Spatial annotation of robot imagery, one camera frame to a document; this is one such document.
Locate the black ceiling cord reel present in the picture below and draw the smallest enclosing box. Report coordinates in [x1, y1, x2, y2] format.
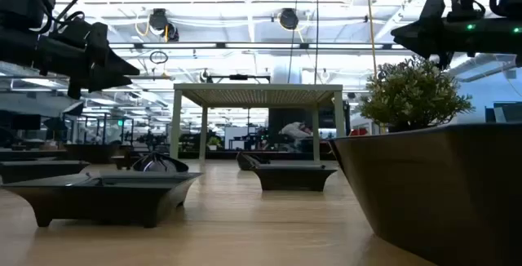
[147, 7, 180, 42]
[278, 7, 300, 31]

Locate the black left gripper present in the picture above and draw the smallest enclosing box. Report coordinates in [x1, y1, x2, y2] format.
[38, 33, 140, 100]

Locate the long ceiling light strip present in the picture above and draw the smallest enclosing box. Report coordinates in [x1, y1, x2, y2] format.
[108, 42, 409, 51]

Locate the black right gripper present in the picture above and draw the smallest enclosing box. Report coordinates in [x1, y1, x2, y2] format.
[390, 17, 490, 70]

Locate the pale green perforated mini table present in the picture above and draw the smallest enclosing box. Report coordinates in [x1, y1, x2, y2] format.
[169, 82, 347, 164]

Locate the person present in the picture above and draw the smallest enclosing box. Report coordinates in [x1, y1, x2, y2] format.
[279, 121, 315, 153]

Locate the black wavy square bowl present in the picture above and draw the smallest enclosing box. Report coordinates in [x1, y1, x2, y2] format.
[328, 122, 522, 266]

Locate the black hanging cable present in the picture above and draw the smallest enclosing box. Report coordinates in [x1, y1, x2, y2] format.
[312, 0, 320, 84]

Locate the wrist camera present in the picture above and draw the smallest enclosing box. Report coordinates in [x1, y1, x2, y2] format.
[83, 21, 110, 69]
[418, 0, 446, 20]

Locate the green potted plant black pot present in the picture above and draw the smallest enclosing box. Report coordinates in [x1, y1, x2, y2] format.
[356, 55, 476, 133]

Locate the black deep square bowl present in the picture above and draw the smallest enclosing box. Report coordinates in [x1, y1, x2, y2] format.
[63, 142, 123, 165]

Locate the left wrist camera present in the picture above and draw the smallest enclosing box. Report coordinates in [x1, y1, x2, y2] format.
[83, 21, 110, 69]

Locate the black studio softbox light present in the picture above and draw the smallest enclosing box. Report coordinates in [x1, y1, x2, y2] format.
[61, 101, 86, 117]

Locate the small background potted plant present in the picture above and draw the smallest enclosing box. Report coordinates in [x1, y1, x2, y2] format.
[206, 135, 223, 152]

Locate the yellow power cable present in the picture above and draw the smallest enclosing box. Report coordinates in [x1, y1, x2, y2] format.
[365, 0, 387, 135]

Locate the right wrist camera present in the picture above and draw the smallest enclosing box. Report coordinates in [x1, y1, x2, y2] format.
[418, 0, 446, 20]

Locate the black monitor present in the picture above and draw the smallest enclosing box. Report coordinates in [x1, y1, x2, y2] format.
[10, 113, 42, 131]

